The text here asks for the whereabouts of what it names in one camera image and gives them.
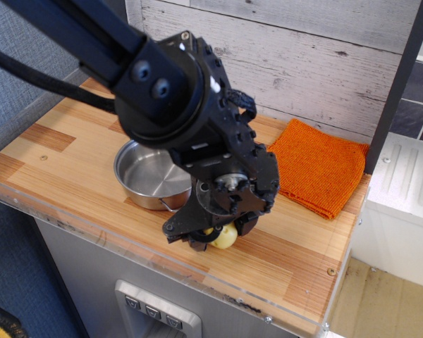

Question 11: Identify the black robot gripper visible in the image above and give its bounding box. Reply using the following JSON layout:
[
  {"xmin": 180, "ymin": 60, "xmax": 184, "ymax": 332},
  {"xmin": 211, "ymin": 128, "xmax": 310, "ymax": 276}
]
[{"xmin": 163, "ymin": 31, "xmax": 280, "ymax": 251}]

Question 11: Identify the yellow toy potato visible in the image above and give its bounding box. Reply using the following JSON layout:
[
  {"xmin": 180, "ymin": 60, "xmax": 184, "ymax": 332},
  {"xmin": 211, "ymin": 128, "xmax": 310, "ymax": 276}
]
[{"xmin": 207, "ymin": 223, "xmax": 238, "ymax": 249}]

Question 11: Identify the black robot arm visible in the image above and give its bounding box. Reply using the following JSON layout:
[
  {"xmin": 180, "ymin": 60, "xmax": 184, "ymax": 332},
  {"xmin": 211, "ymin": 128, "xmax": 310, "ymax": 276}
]
[{"xmin": 0, "ymin": 1, "xmax": 279, "ymax": 251}]

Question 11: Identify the stainless steel pot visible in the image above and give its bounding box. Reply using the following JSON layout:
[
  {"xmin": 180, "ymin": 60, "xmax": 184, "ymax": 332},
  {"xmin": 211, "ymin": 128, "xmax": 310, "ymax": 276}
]
[{"xmin": 114, "ymin": 140, "xmax": 191, "ymax": 212}]

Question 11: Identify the clear acrylic edge guard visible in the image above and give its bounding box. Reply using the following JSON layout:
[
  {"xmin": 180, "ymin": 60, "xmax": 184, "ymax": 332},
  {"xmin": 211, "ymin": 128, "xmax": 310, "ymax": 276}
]
[{"xmin": 0, "ymin": 172, "xmax": 370, "ymax": 337}]

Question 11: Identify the silver dispenser button panel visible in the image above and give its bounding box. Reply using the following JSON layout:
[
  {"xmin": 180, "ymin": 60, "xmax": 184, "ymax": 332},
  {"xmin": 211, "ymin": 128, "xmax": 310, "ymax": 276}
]
[{"xmin": 115, "ymin": 280, "xmax": 202, "ymax": 337}]

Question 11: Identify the orange knitted cloth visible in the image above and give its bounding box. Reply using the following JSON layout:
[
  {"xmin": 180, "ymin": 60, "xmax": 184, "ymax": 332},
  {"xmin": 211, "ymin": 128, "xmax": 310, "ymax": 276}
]
[{"xmin": 269, "ymin": 119, "xmax": 369, "ymax": 220}]

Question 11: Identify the white ribbed cabinet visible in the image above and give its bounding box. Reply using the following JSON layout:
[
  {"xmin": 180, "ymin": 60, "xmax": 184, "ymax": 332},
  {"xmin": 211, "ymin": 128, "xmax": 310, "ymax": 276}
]
[{"xmin": 352, "ymin": 133, "xmax": 423, "ymax": 286}]

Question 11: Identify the yellow black object on floor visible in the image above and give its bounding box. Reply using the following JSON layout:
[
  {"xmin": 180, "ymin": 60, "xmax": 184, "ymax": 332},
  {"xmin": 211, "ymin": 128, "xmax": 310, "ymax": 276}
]
[{"xmin": 0, "ymin": 308, "xmax": 27, "ymax": 337}]

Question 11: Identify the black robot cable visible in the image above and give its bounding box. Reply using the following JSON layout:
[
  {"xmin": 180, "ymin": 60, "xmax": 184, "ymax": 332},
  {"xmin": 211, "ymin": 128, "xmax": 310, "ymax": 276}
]
[{"xmin": 0, "ymin": 38, "xmax": 258, "ymax": 117}]

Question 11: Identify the left dark grey post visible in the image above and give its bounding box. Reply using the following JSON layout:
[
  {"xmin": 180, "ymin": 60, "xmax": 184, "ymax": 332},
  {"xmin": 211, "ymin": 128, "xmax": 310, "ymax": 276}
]
[{"xmin": 101, "ymin": 0, "xmax": 128, "ymax": 23}]

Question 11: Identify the dark grey post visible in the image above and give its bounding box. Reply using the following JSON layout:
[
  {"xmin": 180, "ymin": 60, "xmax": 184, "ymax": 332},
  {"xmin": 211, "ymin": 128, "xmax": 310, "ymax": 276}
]
[
  {"xmin": 101, "ymin": 0, "xmax": 128, "ymax": 23},
  {"xmin": 364, "ymin": 1, "xmax": 423, "ymax": 175}
]

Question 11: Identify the right dark grey post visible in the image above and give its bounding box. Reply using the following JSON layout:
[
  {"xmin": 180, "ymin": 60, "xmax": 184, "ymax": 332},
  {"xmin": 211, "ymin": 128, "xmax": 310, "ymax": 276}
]
[{"xmin": 364, "ymin": 1, "xmax": 423, "ymax": 175}]

